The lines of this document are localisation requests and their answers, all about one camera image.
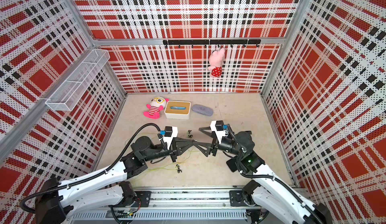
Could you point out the white wire mesh basket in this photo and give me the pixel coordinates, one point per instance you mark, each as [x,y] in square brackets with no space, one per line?
[69,93]

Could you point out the grey fabric case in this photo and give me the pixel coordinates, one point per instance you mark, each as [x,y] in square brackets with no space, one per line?
[204,110]

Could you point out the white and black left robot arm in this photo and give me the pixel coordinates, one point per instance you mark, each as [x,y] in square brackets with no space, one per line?
[58,201]

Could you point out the black hook rail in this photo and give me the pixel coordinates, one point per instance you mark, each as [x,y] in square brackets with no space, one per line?
[211,42]

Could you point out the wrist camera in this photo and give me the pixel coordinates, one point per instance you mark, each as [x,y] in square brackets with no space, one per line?
[167,136]
[220,129]

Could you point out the pink striped plush doll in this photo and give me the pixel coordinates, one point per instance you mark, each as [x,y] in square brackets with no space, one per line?
[157,104]

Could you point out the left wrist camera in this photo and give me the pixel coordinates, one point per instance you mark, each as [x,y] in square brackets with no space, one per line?
[167,136]

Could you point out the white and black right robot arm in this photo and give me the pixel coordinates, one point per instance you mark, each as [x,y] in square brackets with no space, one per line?
[265,188]

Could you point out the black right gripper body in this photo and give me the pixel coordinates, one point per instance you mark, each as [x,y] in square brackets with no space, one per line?
[226,145]

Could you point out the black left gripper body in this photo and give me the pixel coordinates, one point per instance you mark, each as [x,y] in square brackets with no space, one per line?
[172,150]

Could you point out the white tissue box wooden lid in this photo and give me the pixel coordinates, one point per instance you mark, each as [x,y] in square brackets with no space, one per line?
[178,110]

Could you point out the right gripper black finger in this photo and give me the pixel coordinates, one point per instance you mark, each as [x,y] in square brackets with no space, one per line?
[204,148]
[207,131]

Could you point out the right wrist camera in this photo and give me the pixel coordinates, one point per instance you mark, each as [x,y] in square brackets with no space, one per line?
[220,129]

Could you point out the pink pig plush toy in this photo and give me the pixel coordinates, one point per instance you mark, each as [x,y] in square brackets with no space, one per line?
[216,61]

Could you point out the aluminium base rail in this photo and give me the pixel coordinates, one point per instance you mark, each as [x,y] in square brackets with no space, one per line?
[190,203]

